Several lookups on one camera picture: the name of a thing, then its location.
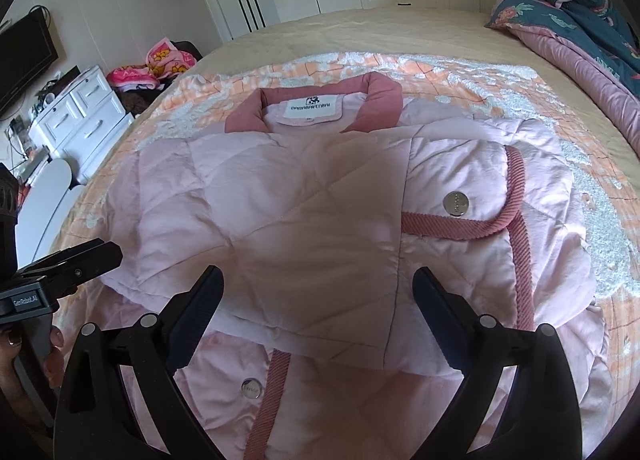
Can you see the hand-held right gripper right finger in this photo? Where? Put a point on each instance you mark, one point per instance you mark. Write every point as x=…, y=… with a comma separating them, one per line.
x=445, y=315

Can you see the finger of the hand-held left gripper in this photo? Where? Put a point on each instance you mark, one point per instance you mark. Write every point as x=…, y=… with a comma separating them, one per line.
x=60, y=256
x=77, y=271

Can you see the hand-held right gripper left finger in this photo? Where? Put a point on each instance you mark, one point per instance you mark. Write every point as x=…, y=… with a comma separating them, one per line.
x=195, y=310

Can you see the pink quilted jacket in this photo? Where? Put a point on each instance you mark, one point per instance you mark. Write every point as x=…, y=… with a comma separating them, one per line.
x=310, y=220

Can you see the dark clothes pile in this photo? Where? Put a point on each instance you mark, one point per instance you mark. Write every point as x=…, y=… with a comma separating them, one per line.
x=140, y=99

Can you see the person's left hand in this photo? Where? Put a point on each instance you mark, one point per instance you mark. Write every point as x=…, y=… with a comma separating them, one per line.
x=7, y=370

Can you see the white oval table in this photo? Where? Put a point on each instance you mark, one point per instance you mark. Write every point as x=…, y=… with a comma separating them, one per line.
x=45, y=200

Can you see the white drawer chest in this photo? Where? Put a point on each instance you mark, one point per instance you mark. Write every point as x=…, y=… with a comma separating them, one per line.
x=85, y=119

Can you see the pink cartoon blanket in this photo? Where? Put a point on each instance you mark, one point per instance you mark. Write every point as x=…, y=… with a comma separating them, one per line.
x=160, y=64

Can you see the orange plaid fleece blanket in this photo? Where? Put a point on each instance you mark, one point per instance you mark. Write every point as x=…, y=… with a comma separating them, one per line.
x=310, y=64

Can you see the blue floral pink quilt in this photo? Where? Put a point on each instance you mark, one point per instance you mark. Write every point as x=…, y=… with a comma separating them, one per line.
x=575, y=54

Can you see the bed with beige bedspread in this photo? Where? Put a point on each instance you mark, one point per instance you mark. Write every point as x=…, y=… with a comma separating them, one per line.
x=350, y=34

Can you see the black wall television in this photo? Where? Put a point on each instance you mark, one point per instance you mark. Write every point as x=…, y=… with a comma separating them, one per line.
x=25, y=59

